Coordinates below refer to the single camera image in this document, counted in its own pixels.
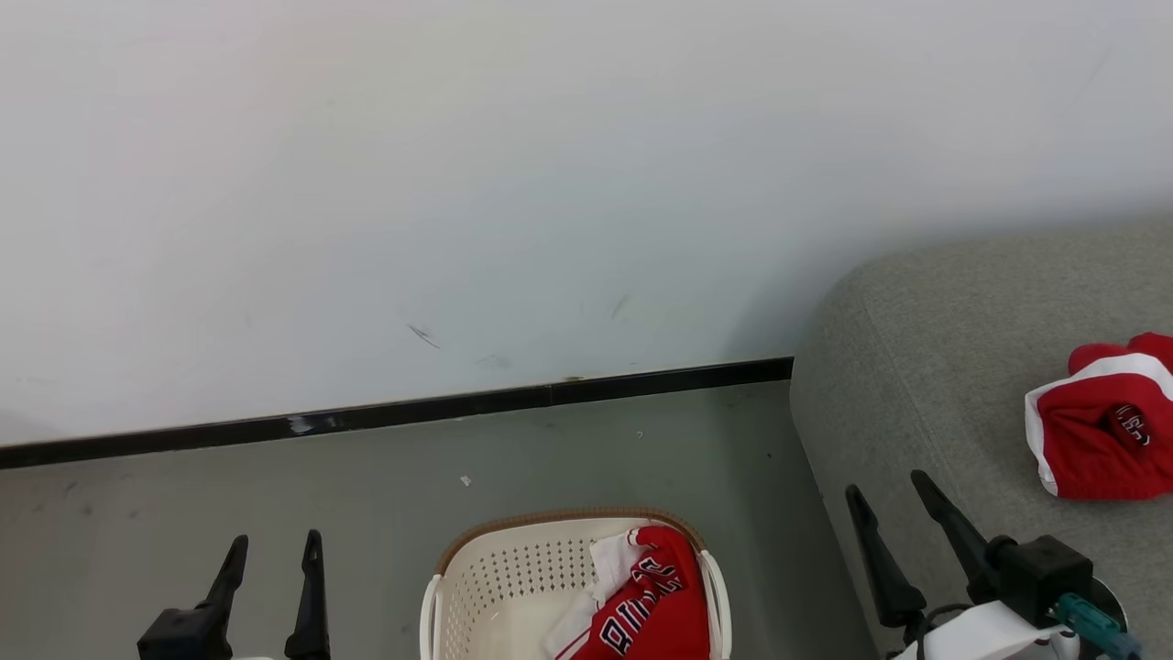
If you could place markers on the red shorts with white band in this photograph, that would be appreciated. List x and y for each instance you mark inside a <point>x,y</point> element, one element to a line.
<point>1090,440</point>

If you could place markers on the grey fabric sofa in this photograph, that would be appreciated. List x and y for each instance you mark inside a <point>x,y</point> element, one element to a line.
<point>935,385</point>

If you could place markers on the red jersey with white lettering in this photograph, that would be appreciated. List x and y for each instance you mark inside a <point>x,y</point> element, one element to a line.
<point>651,605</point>

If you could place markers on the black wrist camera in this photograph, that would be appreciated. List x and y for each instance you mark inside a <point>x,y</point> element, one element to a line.
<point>179,637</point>
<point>1040,573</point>

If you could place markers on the cream perforated laundry basket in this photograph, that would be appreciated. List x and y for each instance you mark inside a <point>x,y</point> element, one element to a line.
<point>513,577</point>

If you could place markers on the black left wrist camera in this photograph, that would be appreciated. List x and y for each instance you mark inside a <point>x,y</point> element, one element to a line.
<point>179,637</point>

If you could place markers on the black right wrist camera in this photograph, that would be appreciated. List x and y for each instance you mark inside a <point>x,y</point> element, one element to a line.
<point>1040,573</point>

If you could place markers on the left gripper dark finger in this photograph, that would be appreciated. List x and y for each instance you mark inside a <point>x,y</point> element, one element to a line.
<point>229,582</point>
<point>312,605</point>

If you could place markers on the black baseboard strip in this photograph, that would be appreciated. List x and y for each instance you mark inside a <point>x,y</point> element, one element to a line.
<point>394,412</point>

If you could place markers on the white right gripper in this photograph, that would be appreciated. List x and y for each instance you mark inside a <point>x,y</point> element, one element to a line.
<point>990,639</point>

